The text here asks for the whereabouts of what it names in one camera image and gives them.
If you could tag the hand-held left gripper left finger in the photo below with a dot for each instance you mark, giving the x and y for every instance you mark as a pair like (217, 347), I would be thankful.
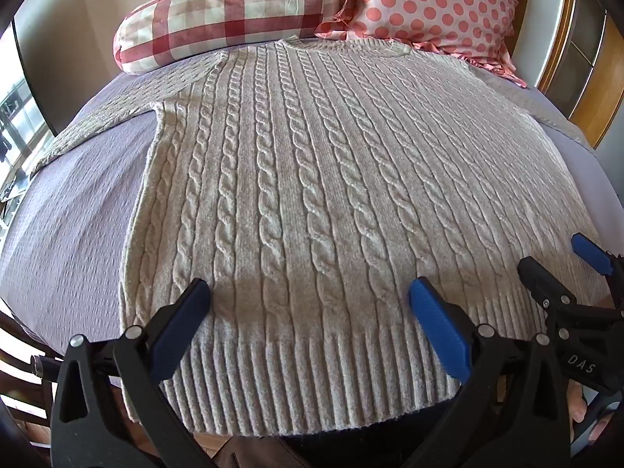
(181, 321)

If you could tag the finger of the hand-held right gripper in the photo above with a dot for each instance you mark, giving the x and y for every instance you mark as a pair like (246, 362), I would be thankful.
(542, 280)
(591, 252)

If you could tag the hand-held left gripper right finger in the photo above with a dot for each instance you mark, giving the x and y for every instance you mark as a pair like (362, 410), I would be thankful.
(438, 326)

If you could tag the person's right hand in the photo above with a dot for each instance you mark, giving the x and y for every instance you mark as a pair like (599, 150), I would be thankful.
(579, 402)

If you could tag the lavender bed sheet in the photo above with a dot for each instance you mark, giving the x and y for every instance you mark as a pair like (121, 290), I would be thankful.
(73, 214)

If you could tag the wooden headboard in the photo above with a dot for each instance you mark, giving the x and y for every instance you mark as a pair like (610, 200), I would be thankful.
(582, 44)

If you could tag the window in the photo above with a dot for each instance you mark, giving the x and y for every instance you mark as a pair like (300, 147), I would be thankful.
(14, 122)

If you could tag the pink polka dot pillow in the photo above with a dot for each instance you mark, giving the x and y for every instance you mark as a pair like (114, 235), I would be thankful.
(434, 5)

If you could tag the red checked pillow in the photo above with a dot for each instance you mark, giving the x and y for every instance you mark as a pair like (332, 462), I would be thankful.
(209, 14)

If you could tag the dark wooden bed frame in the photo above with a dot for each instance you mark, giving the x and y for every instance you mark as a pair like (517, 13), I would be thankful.
(22, 375)

